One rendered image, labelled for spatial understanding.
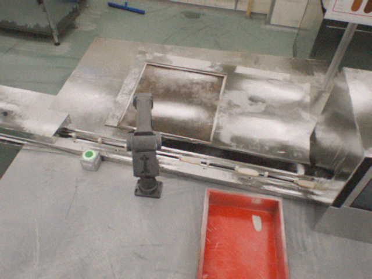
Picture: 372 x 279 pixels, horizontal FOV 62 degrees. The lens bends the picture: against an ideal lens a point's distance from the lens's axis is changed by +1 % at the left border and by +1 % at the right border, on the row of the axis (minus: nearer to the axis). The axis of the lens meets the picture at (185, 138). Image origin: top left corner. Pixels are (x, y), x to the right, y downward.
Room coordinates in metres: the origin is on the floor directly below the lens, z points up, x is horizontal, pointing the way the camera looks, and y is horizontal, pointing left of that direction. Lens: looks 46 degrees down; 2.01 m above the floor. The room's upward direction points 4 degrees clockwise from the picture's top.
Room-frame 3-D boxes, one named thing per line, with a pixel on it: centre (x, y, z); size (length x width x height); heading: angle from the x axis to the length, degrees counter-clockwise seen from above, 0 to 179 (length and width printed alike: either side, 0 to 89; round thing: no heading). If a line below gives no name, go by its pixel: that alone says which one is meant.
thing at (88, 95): (1.53, -0.12, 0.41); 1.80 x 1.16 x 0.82; 86
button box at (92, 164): (0.94, 0.45, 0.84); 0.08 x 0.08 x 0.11; 80
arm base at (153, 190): (0.81, 0.15, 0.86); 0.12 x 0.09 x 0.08; 86
